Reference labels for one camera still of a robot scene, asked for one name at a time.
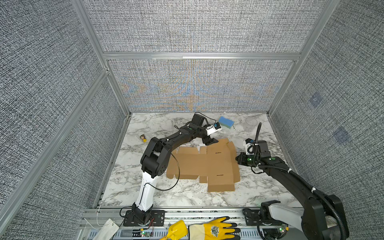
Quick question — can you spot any yellow black work glove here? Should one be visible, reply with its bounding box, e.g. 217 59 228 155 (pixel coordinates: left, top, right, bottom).
188 216 241 240

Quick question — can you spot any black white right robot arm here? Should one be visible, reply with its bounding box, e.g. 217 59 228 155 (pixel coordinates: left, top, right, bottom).
236 139 350 240

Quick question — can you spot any brown cardboard box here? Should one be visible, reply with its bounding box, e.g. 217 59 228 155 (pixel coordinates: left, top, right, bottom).
166 139 241 192

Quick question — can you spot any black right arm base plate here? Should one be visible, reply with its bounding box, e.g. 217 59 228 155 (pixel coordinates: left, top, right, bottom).
242 208 284 226

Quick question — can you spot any small brown yellow toy figure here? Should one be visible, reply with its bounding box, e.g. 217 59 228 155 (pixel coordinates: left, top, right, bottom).
140 135 147 143

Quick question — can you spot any white paper tag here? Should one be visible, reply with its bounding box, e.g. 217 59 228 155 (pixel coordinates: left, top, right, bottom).
93 219 120 240

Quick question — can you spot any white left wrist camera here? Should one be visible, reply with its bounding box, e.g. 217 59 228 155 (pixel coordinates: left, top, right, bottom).
206 122 222 136

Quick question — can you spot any blue green sponge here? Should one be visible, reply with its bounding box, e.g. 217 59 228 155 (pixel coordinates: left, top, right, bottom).
219 116 235 129

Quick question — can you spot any aluminium front rail frame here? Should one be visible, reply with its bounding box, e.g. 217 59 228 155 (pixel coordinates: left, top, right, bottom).
74 206 337 240

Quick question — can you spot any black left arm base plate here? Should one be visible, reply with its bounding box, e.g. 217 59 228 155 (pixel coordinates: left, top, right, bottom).
123 210 166 227

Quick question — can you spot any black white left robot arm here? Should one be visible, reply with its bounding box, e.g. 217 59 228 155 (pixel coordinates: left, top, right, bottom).
132 112 222 224

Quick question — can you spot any clear round plastic lid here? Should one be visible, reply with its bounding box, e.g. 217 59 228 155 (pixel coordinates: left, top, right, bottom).
245 117 259 126

